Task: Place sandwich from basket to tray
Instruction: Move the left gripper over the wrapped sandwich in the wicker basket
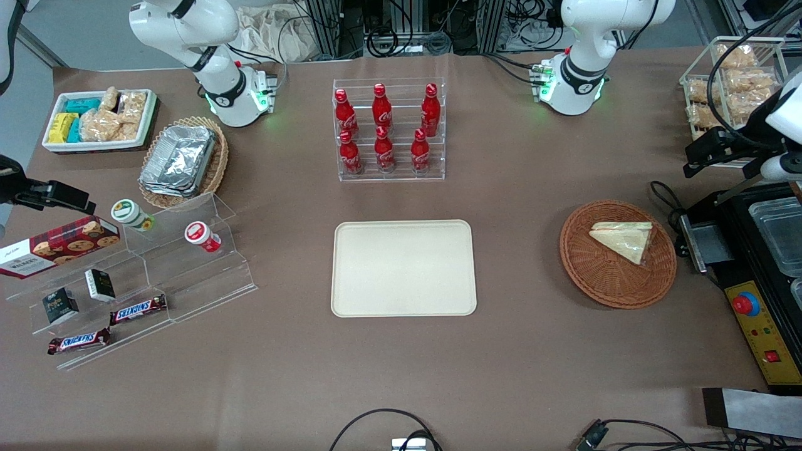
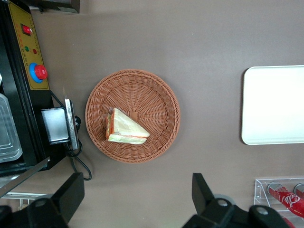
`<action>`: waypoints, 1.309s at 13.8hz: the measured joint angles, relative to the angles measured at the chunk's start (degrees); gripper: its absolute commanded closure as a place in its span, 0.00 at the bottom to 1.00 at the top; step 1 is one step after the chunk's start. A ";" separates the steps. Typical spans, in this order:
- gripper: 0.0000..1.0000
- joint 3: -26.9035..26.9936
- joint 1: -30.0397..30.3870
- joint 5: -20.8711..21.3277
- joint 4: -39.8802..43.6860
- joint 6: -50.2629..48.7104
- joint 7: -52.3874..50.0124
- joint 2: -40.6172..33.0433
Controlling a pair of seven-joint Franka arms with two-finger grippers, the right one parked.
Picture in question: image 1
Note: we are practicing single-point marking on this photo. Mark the red lid yogurt cup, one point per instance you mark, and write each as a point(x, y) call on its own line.
point(200, 235)

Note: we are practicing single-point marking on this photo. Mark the round brown wicker basket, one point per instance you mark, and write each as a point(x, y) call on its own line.
point(595, 275)

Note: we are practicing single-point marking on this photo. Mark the aluminium frame post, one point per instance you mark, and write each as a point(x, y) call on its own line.
point(326, 28)
point(495, 25)

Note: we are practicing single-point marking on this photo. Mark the teal snack packet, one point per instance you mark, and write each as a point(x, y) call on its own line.
point(81, 105)
point(75, 131)

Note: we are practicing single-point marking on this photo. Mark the beige plastic serving tray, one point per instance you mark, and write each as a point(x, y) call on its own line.
point(404, 269)

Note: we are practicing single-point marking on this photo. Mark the red tartan Walkers cookie box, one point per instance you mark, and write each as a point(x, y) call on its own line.
point(59, 247)

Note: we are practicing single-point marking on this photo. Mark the grey flat sheet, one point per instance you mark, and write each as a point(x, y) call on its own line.
point(752, 412)

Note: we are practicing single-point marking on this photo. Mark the bagged bread roll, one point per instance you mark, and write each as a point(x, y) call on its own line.
point(703, 116)
point(752, 81)
point(738, 56)
point(697, 91)
point(745, 108)

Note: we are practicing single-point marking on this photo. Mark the clear plastic food container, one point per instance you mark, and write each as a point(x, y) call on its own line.
point(780, 235)
point(797, 293)

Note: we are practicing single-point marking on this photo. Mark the Snickers chocolate bar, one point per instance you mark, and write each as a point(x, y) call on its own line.
point(79, 341)
point(138, 310)

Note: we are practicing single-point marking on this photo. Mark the grey metal rail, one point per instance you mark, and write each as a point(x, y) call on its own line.
point(41, 45)

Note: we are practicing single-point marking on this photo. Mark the white rectangular snack bin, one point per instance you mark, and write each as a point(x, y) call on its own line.
point(94, 146)

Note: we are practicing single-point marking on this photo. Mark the black machine with yellow panel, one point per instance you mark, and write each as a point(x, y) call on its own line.
point(761, 341)

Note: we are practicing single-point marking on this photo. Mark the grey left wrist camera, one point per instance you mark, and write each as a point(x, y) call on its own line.
point(775, 169)

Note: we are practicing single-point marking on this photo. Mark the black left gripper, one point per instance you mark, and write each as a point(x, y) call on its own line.
point(747, 140)

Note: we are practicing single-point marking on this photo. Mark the green lid yogurt cup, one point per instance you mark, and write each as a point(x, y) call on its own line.
point(128, 213)

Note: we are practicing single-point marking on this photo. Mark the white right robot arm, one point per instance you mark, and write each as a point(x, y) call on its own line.
point(188, 25)

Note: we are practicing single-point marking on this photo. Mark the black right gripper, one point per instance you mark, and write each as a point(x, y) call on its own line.
point(7, 180)

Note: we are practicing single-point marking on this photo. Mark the clear bag of crackers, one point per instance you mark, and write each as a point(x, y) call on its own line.
point(128, 131)
point(100, 125)
point(133, 106)
point(110, 99)

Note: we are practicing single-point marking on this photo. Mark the triangle sandwich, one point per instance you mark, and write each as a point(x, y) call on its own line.
point(623, 241)

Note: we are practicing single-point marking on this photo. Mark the red emergency stop button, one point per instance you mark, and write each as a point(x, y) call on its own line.
point(745, 304)

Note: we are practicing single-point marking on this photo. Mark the yellow snack packet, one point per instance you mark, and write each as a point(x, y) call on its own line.
point(61, 128)

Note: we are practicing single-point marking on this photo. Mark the small silver device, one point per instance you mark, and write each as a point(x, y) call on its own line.
point(407, 445)

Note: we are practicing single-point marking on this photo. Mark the clear acrylic bottle rack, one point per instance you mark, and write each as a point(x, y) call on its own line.
point(401, 176)

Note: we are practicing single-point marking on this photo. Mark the clear acrylic step riser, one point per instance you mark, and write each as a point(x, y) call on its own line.
point(88, 316)
point(200, 282)

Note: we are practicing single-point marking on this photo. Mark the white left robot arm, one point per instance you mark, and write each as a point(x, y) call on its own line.
point(589, 37)

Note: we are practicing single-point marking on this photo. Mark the red Coca-Cola bottle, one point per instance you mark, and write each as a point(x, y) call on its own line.
point(420, 154)
point(381, 110)
point(384, 153)
point(345, 114)
point(350, 155)
point(430, 114)

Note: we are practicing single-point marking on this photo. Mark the small black box gold print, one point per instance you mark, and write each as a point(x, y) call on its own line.
point(61, 305)

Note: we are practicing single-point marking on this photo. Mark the oval light wicker basket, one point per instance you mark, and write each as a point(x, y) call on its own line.
point(219, 160)

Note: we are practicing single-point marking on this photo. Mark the small black box white side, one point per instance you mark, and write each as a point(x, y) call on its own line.
point(100, 285)

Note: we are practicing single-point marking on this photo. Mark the beige cloth bag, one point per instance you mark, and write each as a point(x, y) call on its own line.
point(276, 31)

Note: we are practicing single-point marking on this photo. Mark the stacked aluminium foil trays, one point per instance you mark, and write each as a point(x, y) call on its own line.
point(178, 161)

